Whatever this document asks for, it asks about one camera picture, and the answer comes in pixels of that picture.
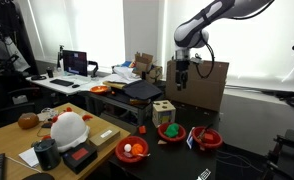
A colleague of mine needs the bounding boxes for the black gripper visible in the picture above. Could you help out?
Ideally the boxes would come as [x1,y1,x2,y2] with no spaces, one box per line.
[175,59,190,92]

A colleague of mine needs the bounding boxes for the red plastic bowl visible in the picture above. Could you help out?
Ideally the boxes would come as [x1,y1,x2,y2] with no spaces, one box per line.
[191,125,224,150]
[157,121,187,144]
[114,135,150,164]

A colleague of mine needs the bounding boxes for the orange bowl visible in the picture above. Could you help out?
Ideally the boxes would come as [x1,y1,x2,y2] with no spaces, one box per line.
[89,85,111,95]

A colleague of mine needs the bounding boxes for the large cardboard box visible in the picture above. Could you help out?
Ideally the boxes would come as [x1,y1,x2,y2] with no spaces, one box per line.
[165,59,230,113]

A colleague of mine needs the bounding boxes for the wooden shape sorter box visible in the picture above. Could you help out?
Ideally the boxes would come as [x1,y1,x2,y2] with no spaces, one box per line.
[151,99,177,128]

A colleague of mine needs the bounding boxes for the small open cardboard box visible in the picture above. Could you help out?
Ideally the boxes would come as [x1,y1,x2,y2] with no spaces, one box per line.
[132,52,164,84]

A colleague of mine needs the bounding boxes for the green plastic toy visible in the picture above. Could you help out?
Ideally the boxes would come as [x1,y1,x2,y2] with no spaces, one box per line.
[163,122,180,138]

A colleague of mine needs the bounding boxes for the black stick tool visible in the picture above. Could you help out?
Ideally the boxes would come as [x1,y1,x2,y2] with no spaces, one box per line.
[197,123,214,140]

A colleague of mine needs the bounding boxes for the blue white card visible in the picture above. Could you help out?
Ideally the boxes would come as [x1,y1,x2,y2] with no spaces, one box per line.
[185,126,196,150]

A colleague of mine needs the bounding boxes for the black box with label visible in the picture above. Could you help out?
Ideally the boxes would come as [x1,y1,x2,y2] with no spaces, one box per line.
[78,89,155,126]

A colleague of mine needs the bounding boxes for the orange square block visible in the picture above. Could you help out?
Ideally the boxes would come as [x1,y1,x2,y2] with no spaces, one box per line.
[203,132,215,142]

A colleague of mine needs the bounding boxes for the white paper stack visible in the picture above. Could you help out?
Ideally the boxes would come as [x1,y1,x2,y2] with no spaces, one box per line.
[101,65,142,85]

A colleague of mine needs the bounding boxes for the orange ball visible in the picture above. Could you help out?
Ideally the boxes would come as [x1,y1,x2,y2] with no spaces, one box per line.
[131,143,144,157]

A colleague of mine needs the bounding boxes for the white desk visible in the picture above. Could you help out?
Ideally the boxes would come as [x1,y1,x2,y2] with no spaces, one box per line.
[25,71,115,97]

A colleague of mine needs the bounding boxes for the cardboard box white label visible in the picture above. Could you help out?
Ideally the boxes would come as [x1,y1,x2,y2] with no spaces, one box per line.
[87,126,121,152]

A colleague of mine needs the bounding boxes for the computer monitor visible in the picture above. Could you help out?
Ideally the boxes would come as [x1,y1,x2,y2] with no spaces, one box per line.
[62,49,89,78]

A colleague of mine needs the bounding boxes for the white helmet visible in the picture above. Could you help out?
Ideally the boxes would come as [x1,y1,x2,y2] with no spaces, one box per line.
[41,106,94,153]

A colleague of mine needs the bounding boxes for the black desk stand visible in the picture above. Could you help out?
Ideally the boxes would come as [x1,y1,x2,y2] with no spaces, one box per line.
[56,44,65,69]

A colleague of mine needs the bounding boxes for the black cup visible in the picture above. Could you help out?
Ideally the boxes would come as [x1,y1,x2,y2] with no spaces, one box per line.
[46,66,55,79]

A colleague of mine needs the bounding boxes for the clear plastic container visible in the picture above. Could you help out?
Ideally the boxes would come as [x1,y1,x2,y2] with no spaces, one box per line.
[39,107,60,122]

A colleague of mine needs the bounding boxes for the black box red label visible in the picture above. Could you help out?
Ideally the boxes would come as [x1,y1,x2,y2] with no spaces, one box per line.
[61,141,99,175]

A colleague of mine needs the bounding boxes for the black cylindrical speaker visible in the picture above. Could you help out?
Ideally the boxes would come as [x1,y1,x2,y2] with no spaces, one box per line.
[33,138,62,172]

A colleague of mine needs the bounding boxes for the brown football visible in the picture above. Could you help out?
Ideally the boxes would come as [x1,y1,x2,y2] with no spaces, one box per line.
[17,112,40,130]

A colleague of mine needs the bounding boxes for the white notepad paper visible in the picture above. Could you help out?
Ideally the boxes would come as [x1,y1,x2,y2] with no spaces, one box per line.
[18,146,40,168]

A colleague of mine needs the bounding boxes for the black oval mouse pad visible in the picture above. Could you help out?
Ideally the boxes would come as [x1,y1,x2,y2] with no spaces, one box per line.
[21,172,56,180]

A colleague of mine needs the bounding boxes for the black office chair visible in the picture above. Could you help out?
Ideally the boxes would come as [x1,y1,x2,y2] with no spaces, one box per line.
[0,71,36,132]

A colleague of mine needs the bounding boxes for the wooden desk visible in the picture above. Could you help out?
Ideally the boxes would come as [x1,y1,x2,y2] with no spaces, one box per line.
[0,102,132,180]

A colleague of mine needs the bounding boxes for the dark hanging clothes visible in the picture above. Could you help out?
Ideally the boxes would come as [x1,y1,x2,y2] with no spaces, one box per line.
[0,0,31,73]

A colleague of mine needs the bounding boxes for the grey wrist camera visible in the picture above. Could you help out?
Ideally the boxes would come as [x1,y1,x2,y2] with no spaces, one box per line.
[189,55,204,66]

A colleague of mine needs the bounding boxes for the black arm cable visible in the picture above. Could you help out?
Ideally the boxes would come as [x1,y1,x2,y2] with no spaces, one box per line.
[195,33,216,79]

